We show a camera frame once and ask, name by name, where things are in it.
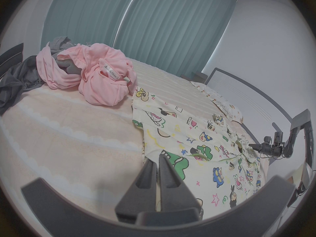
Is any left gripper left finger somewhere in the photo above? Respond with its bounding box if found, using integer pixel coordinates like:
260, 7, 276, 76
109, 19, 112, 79
115, 157, 158, 223

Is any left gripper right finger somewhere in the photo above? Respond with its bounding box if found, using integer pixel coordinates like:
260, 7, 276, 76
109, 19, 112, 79
159, 154, 201, 212

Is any white printed pyjama top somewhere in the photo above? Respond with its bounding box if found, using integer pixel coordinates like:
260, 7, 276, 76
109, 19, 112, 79
131, 87, 268, 209

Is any bed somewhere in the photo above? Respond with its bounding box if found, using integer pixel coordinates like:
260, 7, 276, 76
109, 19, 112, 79
0, 56, 294, 222

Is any pile of clothes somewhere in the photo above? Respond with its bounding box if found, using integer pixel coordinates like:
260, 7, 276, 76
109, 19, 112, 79
0, 36, 138, 115

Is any white printed pillow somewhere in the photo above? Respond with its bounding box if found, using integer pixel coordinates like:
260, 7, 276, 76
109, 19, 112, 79
190, 81, 243, 123

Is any grey bedside table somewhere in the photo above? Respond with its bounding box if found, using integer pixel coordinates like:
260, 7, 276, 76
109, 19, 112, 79
181, 71, 208, 84

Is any blue-green curtain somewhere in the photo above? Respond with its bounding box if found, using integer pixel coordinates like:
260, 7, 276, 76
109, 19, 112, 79
41, 0, 144, 49
115, 0, 238, 77

